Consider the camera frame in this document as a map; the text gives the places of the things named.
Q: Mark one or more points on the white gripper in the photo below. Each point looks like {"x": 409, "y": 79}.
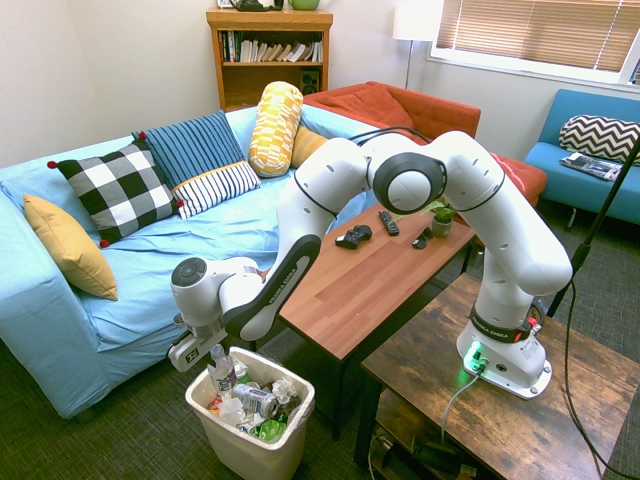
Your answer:
{"x": 192, "y": 352}

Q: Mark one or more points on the clear plastic bottle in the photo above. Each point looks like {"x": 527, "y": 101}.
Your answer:
{"x": 222, "y": 375}

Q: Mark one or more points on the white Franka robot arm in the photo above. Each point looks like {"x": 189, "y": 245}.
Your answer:
{"x": 520, "y": 250}

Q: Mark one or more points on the white plastic trash bin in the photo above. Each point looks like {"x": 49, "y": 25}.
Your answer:
{"x": 250, "y": 455}

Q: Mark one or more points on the orange snack wrapper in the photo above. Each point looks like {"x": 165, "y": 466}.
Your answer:
{"x": 215, "y": 406}

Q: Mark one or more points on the crumpled white tissue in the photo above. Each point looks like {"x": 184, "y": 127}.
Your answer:
{"x": 232, "y": 411}

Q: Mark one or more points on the crushed silver drink can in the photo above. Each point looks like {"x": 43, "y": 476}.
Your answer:
{"x": 256, "y": 397}

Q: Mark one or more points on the crumpled grey paper ball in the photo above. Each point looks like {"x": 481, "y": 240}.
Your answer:
{"x": 285, "y": 389}

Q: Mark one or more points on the light blue sofa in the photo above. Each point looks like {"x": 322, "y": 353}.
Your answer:
{"x": 150, "y": 260}

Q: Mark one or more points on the green plastic wrapper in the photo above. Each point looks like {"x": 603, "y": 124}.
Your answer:
{"x": 270, "y": 431}

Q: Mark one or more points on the mustard yellow cushion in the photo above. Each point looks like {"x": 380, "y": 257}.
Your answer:
{"x": 307, "y": 145}
{"x": 70, "y": 250}

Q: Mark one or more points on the wooden coffee table black legs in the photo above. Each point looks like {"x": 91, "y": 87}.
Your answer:
{"x": 360, "y": 295}

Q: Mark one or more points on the black white checked cushion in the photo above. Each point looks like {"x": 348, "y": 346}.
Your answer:
{"x": 120, "y": 190}

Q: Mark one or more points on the blue striped cushion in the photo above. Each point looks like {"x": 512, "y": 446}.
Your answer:
{"x": 200, "y": 155}

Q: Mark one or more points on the black game controller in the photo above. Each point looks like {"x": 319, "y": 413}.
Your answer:
{"x": 354, "y": 236}

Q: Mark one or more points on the black remote control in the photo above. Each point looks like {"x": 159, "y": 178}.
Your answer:
{"x": 389, "y": 223}

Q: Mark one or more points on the yellow patterned bolster cushion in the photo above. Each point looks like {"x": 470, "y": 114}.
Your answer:
{"x": 275, "y": 130}

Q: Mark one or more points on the small black gadget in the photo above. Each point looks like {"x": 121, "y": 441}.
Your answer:
{"x": 422, "y": 239}

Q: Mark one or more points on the black power strip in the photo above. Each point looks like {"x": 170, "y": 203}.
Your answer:
{"x": 430, "y": 452}

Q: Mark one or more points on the small potted plant grey pot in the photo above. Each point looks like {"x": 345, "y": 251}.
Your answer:
{"x": 442, "y": 225}

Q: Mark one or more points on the small black speaker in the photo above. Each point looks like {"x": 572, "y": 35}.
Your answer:
{"x": 310, "y": 81}

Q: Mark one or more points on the dark green book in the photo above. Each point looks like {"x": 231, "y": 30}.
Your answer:
{"x": 227, "y": 46}

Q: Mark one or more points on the rustic wooden side table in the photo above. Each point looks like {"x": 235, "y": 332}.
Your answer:
{"x": 500, "y": 425}

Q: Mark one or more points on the white leaning book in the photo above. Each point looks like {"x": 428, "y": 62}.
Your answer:
{"x": 299, "y": 51}

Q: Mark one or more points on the orange sofa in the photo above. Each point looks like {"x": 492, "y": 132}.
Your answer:
{"x": 430, "y": 112}

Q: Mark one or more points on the wooden bookshelf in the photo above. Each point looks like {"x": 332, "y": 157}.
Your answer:
{"x": 270, "y": 22}

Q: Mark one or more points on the red stop button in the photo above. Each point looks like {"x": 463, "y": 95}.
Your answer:
{"x": 532, "y": 327}

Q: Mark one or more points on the green bowl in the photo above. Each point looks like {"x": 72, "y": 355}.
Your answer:
{"x": 304, "y": 4}

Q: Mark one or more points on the white floor lamp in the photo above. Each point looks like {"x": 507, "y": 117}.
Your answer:
{"x": 412, "y": 20}

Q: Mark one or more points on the blue bench sofa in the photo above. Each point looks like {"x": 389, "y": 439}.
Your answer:
{"x": 580, "y": 195}

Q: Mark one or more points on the magazine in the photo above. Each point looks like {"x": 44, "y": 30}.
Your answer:
{"x": 592, "y": 166}

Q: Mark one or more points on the black white chevron cushion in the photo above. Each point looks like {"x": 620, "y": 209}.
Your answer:
{"x": 600, "y": 137}

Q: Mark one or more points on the wooden window blinds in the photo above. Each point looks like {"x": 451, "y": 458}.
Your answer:
{"x": 540, "y": 30}

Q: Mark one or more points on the black camera stand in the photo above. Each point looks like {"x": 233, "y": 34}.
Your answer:
{"x": 600, "y": 220}

